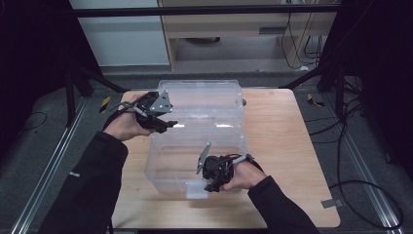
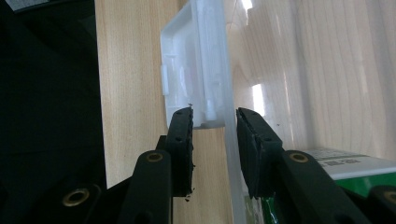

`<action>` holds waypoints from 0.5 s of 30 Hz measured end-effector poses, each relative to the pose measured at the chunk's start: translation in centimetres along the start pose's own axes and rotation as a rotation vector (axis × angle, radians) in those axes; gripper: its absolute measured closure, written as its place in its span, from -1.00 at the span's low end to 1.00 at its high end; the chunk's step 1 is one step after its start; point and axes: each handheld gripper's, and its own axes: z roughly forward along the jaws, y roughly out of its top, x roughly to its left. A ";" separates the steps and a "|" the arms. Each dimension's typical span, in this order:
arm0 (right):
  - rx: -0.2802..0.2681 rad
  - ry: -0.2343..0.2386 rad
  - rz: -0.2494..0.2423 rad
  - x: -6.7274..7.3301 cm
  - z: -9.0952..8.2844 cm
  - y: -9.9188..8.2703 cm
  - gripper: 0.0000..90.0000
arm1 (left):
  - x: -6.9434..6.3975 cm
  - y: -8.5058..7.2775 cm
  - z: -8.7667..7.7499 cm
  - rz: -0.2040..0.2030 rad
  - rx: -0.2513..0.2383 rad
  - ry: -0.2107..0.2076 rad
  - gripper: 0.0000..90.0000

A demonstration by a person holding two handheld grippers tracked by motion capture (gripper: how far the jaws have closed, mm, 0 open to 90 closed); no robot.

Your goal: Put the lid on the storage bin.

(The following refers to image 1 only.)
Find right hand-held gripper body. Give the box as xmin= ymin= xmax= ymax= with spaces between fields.
xmin=195 ymin=141 xmax=235 ymax=187

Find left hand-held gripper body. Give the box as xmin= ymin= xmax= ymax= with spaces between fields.
xmin=134 ymin=90 xmax=173 ymax=128

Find clear plastic storage box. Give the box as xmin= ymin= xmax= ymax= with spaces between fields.
xmin=144 ymin=79 xmax=249 ymax=200

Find person's left hand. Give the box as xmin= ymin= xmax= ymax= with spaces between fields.
xmin=102 ymin=105 xmax=157 ymax=142

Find person's right hand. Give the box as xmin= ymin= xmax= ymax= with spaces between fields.
xmin=220 ymin=160 xmax=268 ymax=192

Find white cabinet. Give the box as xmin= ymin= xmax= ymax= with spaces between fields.
xmin=69 ymin=0 xmax=170 ymax=67

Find black tripod stand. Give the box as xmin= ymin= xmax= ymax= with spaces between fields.
xmin=62 ymin=61 xmax=131 ymax=128

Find black horizontal bar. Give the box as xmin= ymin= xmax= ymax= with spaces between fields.
xmin=69 ymin=4 xmax=342 ymax=18

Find light wooden desk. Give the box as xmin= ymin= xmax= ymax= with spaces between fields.
xmin=157 ymin=0 xmax=339 ymax=71

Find yellow black floor tape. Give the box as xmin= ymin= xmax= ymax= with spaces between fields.
xmin=306 ymin=93 xmax=325 ymax=108

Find grey tape piece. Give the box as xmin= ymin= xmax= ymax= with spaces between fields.
xmin=320 ymin=198 xmax=345 ymax=210

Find black stand leg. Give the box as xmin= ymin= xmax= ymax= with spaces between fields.
xmin=279 ymin=55 xmax=347 ymax=121

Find left hand-held gripper cable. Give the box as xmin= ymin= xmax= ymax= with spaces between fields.
xmin=101 ymin=92 xmax=154 ymax=132

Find hand-held gripper cable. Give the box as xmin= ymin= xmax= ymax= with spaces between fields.
xmin=101 ymin=92 xmax=154 ymax=132
xmin=220 ymin=153 xmax=266 ymax=174

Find right hand-held gripper cable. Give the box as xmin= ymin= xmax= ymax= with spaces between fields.
xmin=220 ymin=153 xmax=266 ymax=174

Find black floor cable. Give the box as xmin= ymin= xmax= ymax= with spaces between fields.
xmin=305 ymin=97 xmax=364 ymax=145
xmin=16 ymin=111 xmax=49 ymax=133
xmin=329 ymin=97 xmax=405 ymax=230

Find metal floor rail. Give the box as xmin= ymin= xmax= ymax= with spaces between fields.
xmin=340 ymin=130 xmax=407 ymax=234
xmin=9 ymin=97 xmax=91 ymax=234

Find black cables under desk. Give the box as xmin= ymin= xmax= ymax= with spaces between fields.
xmin=281 ymin=13 xmax=325 ymax=71

